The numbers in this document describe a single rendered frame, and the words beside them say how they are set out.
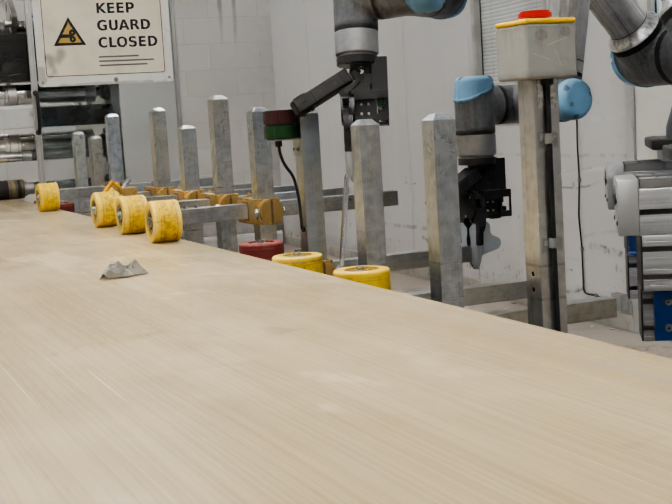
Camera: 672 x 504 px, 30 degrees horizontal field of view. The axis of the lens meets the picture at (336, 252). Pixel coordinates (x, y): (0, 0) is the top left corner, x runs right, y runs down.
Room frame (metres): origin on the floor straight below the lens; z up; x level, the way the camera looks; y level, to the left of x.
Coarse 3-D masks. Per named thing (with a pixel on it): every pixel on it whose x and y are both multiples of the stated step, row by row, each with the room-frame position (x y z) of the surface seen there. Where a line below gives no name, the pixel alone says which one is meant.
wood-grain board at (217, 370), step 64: (0, 256) 2.31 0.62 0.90; (64, 256) 2.24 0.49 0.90; (128, 256) 2.17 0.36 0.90; (192, 256) 2.11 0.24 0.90; (0, 320) 1.50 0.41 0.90; (64, 320) 1.47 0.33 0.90; (128, 320) 1.44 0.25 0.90; (192, 320) 1.41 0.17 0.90; (256, 320) 1.39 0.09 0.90; (320, 320) 1.36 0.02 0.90; (384, 320) 1.33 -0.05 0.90; (448, 320) 1.31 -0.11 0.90; (512, 320) 1.28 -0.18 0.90; (0, 384) 1.11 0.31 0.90; (64, 384) 1.09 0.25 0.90; (128, 384) 1.08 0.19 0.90; (192, 384) 1.06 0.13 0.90; (256, 384) 1.04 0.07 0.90; (320, 384) 1.03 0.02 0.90; (384, 384) 1.01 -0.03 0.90; (448, 384) 1.00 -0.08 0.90; (512, 384) 0.99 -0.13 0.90; (576, 384) 0.97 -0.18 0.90; (640, 384) 0.96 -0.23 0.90; (0, 448) 0.88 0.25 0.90; (64, 448) 0.87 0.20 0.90; (128, 448) 0.86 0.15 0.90; (192, 448) 0.85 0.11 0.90; (256, 448) 0.84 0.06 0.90; (320, 448) 0.83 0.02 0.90; (384, 448) 0.82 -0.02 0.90; (448, 448) 0.81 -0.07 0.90; (512, 448) 0.80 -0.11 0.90; (576, 448) 0.79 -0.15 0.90; (640, 448) 0.78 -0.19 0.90
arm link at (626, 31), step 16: (592, 0) 2.53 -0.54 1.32; (608, 0) 2.52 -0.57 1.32; (624, 0) 2.53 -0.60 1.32; (608, 16) 2.54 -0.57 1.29; (624, 16) 2.54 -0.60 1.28; (640, 16) 2.55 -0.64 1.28; (656, 16) 2.57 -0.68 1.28; (608, 32) 2.58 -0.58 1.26; (624, 32) 2.55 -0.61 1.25; (640, 32) 2.55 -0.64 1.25; (656, 32) 2.55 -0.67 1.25; (624, 48) 2.56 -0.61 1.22; (640, 48) 2.55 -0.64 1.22; (624, 64) 2.60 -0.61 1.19; (640, 64) 2.57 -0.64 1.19; (624, 80) 2.64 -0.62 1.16; (640, 80) 2.60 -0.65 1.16; (656, 80) 2.57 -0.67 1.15
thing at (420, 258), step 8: (464, 248) 2.36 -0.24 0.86; (392, 256) 2.30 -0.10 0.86; (400, 256) 2.31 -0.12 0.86; (408, 256) 2.31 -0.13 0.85; (416, 256) 2.32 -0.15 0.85; (424, 256) 2.32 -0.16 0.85; (464, 256) 2.36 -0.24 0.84; (336, 264) 2.26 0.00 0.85; (344, 264) 2.26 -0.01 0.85; (352, 264) 2.27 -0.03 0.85; (392, 264) 2.30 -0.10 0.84; (400, 264) 2.30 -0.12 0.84; (408, 264) 2.31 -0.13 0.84; (416, 264) 2.32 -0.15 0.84; (424, 264) 2.32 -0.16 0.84
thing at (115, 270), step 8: (112, 264) 1.88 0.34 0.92; (120, 264) 1.89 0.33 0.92; (128, 264) 1.90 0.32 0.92; (136, 264) 1.90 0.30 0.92; (104, 272) 1.85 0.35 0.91; (112, 272) 1.85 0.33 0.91; (120, 272) 1.86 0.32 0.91; (128, 272) 1.86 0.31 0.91; (136, 272) 1.88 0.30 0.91; (144, 272) 1.89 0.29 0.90
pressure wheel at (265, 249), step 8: (264, 240) 2.22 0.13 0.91; (272, 240) 2.23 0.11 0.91; (280, 240) 2.23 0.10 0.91; (240, 248) 2.20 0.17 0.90; (248, 248) 2.18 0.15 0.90; (256, 248) 2.18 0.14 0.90; (264, 248) 2.18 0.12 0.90; (272, 248) 2.18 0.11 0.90; (280, 248) 2.20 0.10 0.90; (256, 256) 2.18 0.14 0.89; (264, 256) 2.18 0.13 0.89; (272, 256) 2.18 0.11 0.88
